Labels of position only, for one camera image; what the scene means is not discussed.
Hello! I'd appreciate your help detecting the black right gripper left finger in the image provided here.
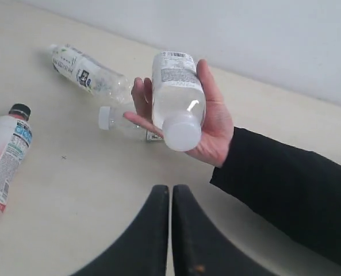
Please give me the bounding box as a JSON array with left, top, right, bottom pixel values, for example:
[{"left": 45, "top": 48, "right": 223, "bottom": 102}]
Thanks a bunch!
[{"left": 74, "top": 185, "right": 169, "bottom": 276}]

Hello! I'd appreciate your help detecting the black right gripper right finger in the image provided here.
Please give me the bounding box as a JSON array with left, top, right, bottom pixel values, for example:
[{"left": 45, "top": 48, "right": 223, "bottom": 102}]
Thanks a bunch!
[{"left": 172, "top": 184, "right": 341, "bottom": 276}]

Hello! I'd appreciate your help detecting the clear bottle blue-white label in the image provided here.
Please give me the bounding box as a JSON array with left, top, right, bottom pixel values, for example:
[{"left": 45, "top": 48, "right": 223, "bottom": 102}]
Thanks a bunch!
[{"left": 98, "top": 103, "right": 163, "bottom": 142}]

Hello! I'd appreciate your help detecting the clear bottle plain white label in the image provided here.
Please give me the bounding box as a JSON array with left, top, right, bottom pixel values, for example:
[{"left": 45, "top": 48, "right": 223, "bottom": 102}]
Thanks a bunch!
[{"left": 152, "top": 51, "right": 206, "bottom": 152}]

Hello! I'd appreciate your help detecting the jasmine tea bottle white label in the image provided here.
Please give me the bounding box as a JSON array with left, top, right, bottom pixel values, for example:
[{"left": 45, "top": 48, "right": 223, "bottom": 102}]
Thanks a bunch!
[{"left": 49, "top": 44, "right": 132, "bottom": 105}]

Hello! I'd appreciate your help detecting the pink peach drink bottle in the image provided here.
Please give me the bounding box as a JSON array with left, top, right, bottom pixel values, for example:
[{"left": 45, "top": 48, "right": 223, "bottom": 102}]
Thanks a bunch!
[{"left": 0, "top": 103, "right": 32, "bottom": 217}]

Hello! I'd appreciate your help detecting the person's open hand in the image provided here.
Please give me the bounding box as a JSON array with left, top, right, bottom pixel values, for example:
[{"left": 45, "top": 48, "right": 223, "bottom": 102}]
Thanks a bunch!
[{"left": 123, "top": 59, "right": 234, "bottom": 167}]

